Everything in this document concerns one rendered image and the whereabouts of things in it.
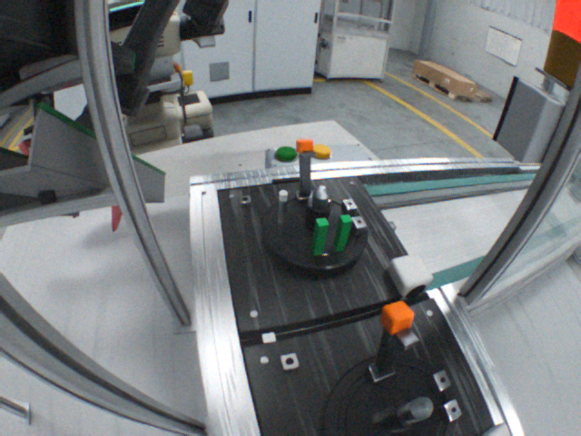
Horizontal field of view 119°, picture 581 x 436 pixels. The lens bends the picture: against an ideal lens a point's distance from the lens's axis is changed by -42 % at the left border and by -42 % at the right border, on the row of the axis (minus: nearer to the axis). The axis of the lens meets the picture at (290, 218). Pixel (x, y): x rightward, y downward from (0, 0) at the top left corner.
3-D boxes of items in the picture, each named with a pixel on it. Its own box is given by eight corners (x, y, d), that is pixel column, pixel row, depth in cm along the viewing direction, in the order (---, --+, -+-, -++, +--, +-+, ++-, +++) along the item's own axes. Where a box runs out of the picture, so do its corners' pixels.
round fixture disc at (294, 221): (253, 207, 42) (253, 196, 41) (342, 196, 45) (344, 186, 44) (274, 287, 33) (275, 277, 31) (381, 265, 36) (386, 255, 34)
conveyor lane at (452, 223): (223, 238, 52) (218, 195, 45) (509, 195, 71) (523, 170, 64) (252, 394, 33) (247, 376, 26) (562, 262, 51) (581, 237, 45)
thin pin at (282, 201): (276, 246, 35) (278, 190, 29) (282, 245, 35) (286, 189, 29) (277, 251, 34) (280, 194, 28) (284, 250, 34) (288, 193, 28)
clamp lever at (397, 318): (369, 365, 24) (381, 304, 21) (387, 358, 24) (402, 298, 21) (386, 392, 20) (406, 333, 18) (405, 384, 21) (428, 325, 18)
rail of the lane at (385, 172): (197, 218, 55) (188, 173, 48) (497, 183, 75) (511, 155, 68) (198, 239, 51) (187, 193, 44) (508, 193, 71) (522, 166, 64)
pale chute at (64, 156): (93, 204, 38) (94, 176, 38) (164, 203, 39) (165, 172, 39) (-45, 186, 10) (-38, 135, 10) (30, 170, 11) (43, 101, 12)
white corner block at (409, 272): (381, 276, 37) (390, 257, 34) (408, 269, 38) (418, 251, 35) (396, 305, 34) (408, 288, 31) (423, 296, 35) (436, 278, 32)
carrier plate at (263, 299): (219, 200, 46) (218, 189, 45) (355, 184, 51) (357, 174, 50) (240, 340, 30) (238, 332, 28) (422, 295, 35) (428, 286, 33)
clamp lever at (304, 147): (296, 192, 41) (295, 139, 38) (310, 190, 42) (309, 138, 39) (304, 200, 38) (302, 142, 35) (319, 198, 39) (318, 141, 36)
